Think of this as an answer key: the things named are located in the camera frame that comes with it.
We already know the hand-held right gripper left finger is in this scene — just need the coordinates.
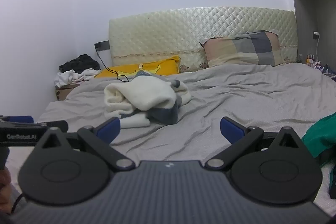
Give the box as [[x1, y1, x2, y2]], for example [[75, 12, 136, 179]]
[[33, 117, 135, 170]]

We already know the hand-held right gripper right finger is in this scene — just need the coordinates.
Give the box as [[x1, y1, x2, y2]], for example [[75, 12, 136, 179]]
[[205, 116, 305, 171]]

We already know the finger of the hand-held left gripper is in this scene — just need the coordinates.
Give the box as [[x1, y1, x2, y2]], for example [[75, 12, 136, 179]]
[[0, 115, 34, 125], [35, 120, 69, 133]]

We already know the white and blue blanket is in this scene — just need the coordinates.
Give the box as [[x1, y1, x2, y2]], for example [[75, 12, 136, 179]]
[[104, 70, 192, 128]]

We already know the white clothes pile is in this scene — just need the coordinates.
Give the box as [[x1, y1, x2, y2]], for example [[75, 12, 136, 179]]
[[54, 68, 102, 88]]

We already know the black clothes pile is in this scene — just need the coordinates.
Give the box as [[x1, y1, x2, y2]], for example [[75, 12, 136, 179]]
[[59, 54, 101, 73]]

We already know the light wooden nightstand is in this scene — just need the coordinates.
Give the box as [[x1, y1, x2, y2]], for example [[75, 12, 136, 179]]
[[55, 82, 82, 101]]

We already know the grey bed blanket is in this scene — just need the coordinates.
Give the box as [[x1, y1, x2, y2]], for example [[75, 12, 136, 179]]
[[37, 63, 336, 161]]

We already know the floral bed sheet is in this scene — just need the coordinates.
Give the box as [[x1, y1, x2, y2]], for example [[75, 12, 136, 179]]
[[179, 55, 302, 73]]

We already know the yellow pillow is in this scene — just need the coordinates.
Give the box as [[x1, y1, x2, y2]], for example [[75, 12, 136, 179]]
[[94, 55, 181, 79]]

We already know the plaid pillow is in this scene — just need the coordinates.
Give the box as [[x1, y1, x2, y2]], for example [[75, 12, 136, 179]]
[[199, 30, 285, 68]]

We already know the green garment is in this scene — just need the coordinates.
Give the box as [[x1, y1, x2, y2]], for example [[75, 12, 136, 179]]
[[301, 112, 336, 199]]

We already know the row of small bottles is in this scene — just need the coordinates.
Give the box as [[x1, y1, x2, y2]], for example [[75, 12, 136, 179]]
[[297, 54, 323, 68]]

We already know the white textured blanket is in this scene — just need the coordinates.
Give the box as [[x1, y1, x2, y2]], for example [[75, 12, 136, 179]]
[[314, 161, 336, 216]]

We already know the cream quilted headboard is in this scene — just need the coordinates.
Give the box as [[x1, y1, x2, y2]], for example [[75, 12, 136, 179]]
[[108, 6, 298, 73]]

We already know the grey cabinet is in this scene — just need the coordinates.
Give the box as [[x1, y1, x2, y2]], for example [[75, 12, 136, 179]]
[[280, 0, 336, 65]]

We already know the thin black cable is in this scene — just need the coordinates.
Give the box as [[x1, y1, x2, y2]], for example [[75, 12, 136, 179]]
[[95, 45, 131, 83]]

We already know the grey wall socket panel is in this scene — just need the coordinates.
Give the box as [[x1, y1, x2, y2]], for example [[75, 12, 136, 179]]
[[94, 40, 109, 51]]

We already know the white charger with cable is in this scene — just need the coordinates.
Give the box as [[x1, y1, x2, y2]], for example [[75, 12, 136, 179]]
[[313, 31, 321, 63]]

